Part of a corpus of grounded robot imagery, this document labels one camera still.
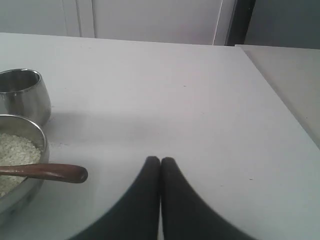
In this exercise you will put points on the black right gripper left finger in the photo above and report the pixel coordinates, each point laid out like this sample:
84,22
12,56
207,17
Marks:
135,216

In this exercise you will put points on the wide steel rice bowl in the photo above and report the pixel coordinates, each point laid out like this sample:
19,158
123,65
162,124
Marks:
24,192

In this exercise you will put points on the beige granular powder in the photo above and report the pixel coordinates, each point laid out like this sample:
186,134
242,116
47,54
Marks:
15,151

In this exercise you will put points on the small steel cup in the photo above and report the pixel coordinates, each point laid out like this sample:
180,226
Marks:
23,92

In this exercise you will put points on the brown wooden spoon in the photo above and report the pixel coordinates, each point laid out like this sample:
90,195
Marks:
66,173

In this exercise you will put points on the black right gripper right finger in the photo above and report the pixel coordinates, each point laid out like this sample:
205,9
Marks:
185,215

